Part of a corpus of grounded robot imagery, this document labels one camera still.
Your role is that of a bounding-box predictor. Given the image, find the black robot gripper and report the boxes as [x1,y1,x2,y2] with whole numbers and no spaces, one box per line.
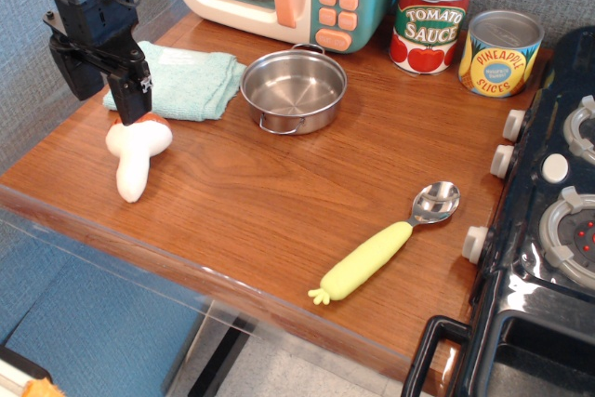
[45,0,152,126]

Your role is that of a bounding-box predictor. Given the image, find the yellow-handled metal spoon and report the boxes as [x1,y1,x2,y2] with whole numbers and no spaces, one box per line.
[308,180,461,305]

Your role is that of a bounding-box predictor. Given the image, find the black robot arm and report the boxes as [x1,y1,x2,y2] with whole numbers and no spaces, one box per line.
[44,0,152,126]

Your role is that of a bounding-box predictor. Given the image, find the light blue folded cloth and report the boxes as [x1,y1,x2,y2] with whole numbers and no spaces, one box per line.
[101,40,248,123]

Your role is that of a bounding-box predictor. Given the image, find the white plush mushroom toy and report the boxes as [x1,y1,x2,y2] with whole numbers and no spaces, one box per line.
[105,112,173,203]

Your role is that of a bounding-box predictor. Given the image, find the small stainless steel pot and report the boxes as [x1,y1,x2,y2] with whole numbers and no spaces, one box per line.
[240,44,348,136]

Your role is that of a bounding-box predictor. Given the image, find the orange fuzzy object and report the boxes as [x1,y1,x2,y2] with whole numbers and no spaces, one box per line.
[20,378,65,397]

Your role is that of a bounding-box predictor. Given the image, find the tomato sauce can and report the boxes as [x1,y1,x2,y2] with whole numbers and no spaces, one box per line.
[390,0,470,74]

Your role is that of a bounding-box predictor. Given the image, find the pineapple slices can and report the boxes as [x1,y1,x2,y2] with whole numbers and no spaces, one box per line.
[458,10,544,99]

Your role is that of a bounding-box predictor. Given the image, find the lower white stove knob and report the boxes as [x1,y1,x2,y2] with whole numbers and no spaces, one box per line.
[462,226,488,265]

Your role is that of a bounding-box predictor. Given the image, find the white stove knob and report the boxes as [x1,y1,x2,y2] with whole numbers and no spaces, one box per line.
[462,226,488,265]
[502,109,526,142]
[490,145,514,179]

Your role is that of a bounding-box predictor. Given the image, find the middle white stove knob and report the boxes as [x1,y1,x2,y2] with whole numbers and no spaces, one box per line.
[490,145,514,179]

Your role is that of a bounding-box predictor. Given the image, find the upper white stove knob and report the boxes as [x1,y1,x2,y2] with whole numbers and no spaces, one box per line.
[502,109,526,142]

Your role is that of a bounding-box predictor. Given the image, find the black toy stove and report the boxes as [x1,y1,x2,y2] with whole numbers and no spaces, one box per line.
[403,26,594,396]

